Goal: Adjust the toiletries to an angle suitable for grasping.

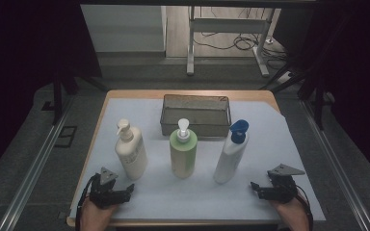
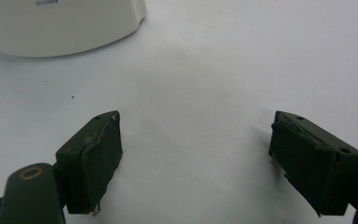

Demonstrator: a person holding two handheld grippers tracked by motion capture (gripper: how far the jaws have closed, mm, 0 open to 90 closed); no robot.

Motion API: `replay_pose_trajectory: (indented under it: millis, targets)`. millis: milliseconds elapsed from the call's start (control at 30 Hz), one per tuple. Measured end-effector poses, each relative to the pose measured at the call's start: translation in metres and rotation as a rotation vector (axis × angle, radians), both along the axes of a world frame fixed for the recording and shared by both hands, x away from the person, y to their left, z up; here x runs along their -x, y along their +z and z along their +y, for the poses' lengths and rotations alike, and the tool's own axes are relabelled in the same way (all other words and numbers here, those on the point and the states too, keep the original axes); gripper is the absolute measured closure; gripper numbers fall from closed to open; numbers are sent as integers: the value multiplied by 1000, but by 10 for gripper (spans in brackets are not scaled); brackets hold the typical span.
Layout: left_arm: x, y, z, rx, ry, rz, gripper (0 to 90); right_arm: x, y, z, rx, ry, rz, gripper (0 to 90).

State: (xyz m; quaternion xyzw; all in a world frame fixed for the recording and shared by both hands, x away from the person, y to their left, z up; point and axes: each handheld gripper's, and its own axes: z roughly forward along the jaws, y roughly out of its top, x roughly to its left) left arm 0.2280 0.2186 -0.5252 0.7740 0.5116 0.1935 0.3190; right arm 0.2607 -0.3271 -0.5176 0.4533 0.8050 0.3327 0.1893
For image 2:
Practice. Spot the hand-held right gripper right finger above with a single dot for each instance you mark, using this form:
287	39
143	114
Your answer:
313	161

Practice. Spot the cream pump bottle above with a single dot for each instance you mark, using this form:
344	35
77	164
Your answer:
59	28

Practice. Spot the white paper sheet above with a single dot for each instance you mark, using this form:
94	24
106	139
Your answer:
199	77

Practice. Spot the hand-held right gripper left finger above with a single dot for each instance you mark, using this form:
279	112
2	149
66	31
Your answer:
90	161

